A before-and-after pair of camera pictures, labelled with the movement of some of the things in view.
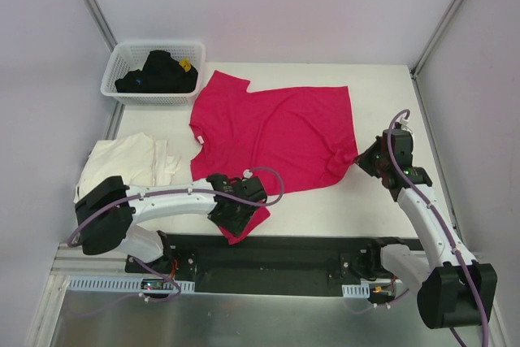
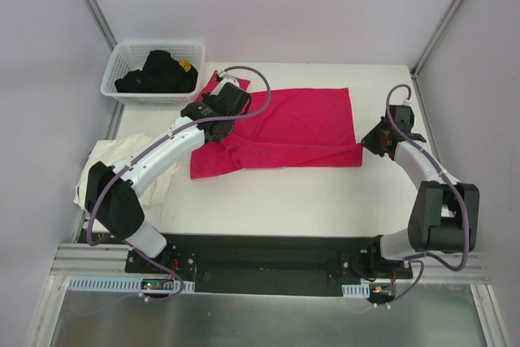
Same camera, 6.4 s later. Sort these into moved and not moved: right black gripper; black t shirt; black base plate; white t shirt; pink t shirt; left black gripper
Moved: right black gripper; left black gripper; pink t shirt
Not moved: black base plate; white t shirt; black t shirt
